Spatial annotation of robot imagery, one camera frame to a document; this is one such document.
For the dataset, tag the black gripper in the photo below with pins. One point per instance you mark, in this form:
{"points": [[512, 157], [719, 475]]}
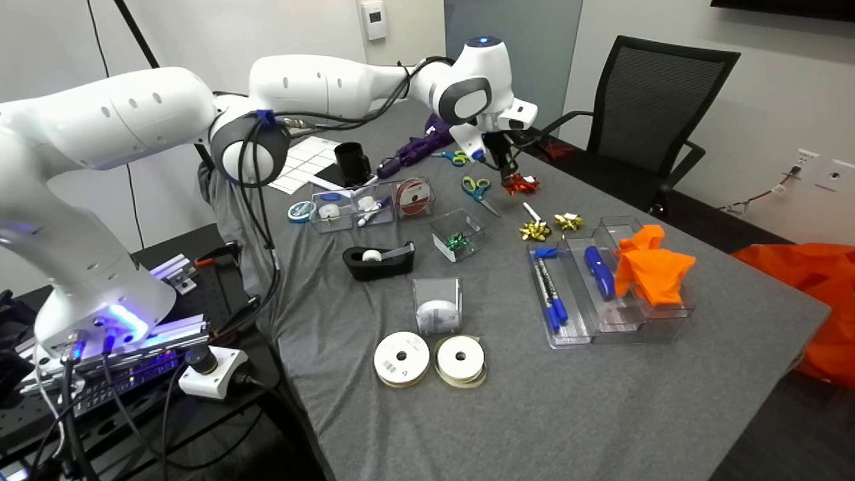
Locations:
{"points": [[502, 153]]}

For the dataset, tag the red gift bow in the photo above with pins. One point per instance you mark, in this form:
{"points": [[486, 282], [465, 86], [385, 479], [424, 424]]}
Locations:
{"points": [[519, 185]]}

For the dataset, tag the green gift bow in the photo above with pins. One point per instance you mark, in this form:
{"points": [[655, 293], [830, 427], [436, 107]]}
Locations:
{"points": [[457, 241]]}

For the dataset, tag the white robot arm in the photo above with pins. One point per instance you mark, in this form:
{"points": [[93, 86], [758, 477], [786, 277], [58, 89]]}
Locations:
{"points": [[97, 293]]}

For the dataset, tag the small clear square holder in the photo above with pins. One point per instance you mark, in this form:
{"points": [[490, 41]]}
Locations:
{"points": [[455, 224]]}

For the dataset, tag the blue green scissors near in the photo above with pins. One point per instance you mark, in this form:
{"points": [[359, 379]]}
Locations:
{"points": [[478, 188]]}

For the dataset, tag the blue green scissors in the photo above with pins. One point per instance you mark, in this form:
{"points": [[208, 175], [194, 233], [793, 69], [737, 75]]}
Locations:
{"points": [[478, 188], [455, 159]]}

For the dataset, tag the white marker pen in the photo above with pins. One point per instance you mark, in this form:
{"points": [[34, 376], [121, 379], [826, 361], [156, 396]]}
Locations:
{"points": [[532, 216]]}

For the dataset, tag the blue green scissors far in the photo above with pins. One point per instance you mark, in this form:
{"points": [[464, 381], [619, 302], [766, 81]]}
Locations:
{"points": [[455, 159]]}

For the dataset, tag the large gold gift bow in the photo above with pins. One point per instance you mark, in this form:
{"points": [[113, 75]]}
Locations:
{"points": [[535, 232]]}

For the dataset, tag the small gold gift bow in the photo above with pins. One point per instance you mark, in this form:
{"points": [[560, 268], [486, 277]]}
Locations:
{"points": [[568, 224]]}

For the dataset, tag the red ribbon spool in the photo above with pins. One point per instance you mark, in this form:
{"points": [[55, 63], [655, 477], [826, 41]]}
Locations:
{"points": [[412, 196]]}

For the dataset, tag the clear tray with spool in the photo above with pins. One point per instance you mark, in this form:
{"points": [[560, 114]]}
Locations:
{"points": [[416, 205]]}

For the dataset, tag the clear tray with blue markers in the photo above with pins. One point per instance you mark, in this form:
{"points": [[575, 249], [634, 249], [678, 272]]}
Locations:
{"points": [[575, 332]]}

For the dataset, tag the clear tray with blue pen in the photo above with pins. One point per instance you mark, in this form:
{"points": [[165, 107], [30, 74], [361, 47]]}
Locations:
{"points": [[610, 310]]}

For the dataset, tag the clear tray with white tape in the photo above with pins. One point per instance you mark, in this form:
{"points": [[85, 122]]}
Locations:
{"points": [[335, 213]]}

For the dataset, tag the black cup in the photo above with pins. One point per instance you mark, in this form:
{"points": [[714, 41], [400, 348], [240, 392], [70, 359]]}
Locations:
{"points": [[355, 165]]}

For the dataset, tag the blue cap marker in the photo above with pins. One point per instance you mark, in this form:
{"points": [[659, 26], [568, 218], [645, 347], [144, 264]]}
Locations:
{"points": [[555, 302]]}

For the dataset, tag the black office chair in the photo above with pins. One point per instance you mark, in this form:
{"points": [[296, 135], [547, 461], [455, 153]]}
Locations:
{"points": [[647, 102]]}

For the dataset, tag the black tape dispenser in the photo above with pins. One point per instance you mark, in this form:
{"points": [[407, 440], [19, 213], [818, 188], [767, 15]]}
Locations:
{"points": [[372, 264]]}

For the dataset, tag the white ribbon spool right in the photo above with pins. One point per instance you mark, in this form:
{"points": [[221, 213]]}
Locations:
{"points": [[461, 361]]}

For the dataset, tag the white ribbon spool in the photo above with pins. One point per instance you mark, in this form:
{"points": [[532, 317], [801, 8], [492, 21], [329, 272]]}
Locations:
{"points": [[401, 359], [461, 361]]}

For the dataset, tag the white label sheet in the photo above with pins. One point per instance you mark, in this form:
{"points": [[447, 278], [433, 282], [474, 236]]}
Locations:
{"points": [[305, 159]]}

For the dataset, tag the blue tape roll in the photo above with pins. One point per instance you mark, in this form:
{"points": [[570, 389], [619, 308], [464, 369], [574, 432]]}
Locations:
{"points": [[304, 213]]}

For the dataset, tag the white ribbon spool left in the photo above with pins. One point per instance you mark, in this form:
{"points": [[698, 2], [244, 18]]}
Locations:
{"points": [[401, 359]]}

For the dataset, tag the orange bag on floor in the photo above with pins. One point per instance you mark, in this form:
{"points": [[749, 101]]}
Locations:
{"points": [[826, 273]]}

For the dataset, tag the black tripod pole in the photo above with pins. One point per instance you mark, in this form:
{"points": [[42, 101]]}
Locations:
{"points": [[134, 30]]}

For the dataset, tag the wall thermostat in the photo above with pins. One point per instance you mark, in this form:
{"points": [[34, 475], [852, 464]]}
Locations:
{"points": [[375, 21]]}

